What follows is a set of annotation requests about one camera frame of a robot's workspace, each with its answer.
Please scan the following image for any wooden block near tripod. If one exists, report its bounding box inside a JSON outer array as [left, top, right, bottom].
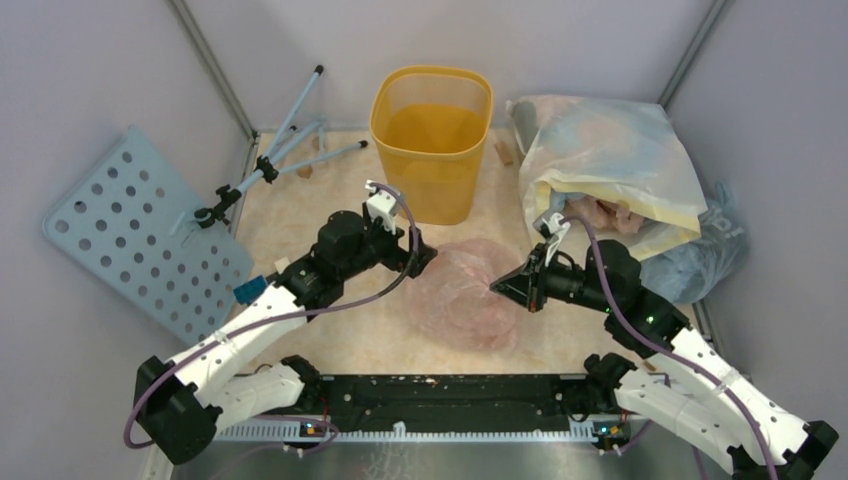
[[296, 166, 314, 179]]

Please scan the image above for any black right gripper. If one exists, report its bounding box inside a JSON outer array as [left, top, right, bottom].
[[490, 241, 615, 313]]

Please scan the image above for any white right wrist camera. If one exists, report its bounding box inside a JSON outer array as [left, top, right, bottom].
[[533, 210, 571, 252]]

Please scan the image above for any small wooden block back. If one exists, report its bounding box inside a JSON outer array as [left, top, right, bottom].
[[495, 141, 514, 166]]

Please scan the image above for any light blue perforated board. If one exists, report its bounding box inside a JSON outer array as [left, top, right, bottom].
[[43, 126, 254, 346]]

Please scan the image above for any pink plastic trash bag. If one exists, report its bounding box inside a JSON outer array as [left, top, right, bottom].
[[402, 238, 525, 351]]

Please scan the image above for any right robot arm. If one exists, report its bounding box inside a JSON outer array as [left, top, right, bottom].
[[490, 240, 839, 479]]

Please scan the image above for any large yellow translucent bag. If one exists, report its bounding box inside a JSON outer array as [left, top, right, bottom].
[[505, 94, 707, 260]]

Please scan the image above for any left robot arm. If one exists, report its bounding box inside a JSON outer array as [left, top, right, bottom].
[[123, 211, 438, 465]]

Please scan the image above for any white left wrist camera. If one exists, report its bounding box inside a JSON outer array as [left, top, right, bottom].
[[363, 180, 403, 235]]

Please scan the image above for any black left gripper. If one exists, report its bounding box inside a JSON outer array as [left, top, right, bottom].
[[339, 201, 436, 280]]

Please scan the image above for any blue block toy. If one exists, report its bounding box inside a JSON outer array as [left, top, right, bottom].
[[233, 275, 268, 305]]

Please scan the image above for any yellow plastic trash bin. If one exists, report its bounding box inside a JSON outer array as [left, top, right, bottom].
[[369, 65, 494, 226]]

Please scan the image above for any blue plastic bag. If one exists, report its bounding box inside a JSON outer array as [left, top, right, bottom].
[[641, 182, 750, 304]]

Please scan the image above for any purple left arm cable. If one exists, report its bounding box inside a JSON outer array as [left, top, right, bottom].
[[123, 180, 422, 455]]

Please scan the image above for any light blue tripod stand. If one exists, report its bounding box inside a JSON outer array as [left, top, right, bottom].
[[181, 64, 369, 230]]

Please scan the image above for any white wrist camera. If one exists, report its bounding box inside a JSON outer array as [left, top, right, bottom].
[[533, 210, 571, 252], [363, 180, 403, 235]]

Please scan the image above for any pale wooden block left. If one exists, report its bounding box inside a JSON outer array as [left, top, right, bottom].
[[274, 257, 290, 272]]

